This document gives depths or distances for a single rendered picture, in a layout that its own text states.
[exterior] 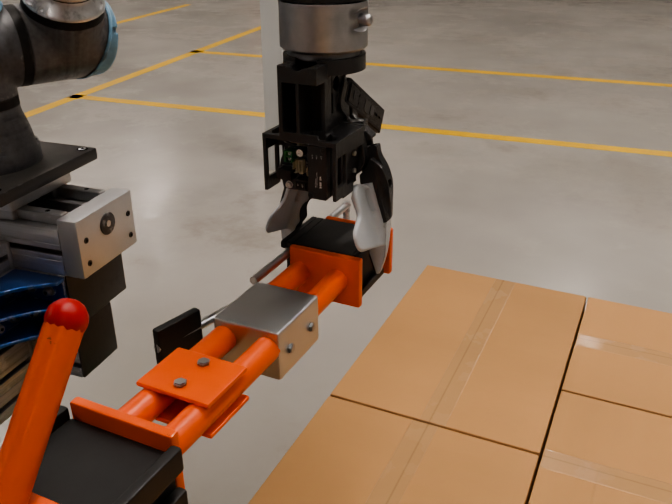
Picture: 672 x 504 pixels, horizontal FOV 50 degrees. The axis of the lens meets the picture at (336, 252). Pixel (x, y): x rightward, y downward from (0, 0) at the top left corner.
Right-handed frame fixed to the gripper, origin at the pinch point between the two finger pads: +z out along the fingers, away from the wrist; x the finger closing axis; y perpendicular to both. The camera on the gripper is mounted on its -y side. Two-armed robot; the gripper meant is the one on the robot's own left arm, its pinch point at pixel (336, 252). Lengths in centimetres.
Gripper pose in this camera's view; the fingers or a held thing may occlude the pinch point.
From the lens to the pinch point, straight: 72.7
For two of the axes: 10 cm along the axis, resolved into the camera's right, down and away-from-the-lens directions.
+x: 9.0, 1.9, -3.9
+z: 0.0, 9.0, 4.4
